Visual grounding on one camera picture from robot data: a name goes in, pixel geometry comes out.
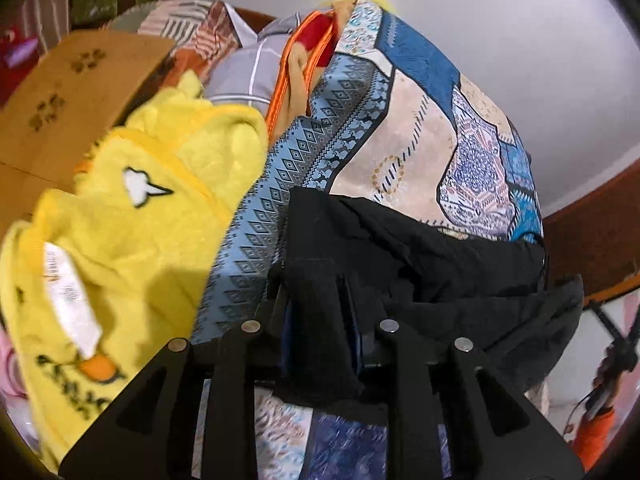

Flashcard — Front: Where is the striped patchwork pillow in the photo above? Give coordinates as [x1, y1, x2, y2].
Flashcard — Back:
[104, 0, 256, 87]

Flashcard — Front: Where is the red plush toy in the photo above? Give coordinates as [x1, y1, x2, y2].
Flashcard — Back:
[0, 26, 39, 105]

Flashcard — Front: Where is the black hooded sweatshirt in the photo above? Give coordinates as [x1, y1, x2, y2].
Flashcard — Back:
[269, 188, 584, 403]

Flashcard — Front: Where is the brown wooden door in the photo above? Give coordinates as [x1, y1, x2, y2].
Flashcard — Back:
[544, 162, 640, 302]

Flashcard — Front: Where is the orange sleeve forearm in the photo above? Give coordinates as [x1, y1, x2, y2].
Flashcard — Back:
[572, 408, 615, 471]

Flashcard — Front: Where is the striped red gold curtain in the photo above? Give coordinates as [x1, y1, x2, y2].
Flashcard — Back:
[16, 0, 70, 55]

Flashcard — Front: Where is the brown cardboard paw box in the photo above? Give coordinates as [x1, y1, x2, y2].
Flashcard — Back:
[1, 29, 175, 232]

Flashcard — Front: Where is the yellow duck fleece garment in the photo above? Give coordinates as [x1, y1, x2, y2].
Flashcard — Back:
[1, 73, 269, 470]

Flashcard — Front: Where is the grey checked cloth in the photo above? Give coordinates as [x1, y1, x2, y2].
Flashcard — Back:
[204, 3, 303, 116]

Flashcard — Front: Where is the blue patchwork bed quilt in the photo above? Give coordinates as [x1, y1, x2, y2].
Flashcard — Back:
[192, 0, 544, 479]

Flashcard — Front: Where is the orange blanket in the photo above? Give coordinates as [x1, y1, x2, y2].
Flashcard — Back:
[265, 9, 338, 144]

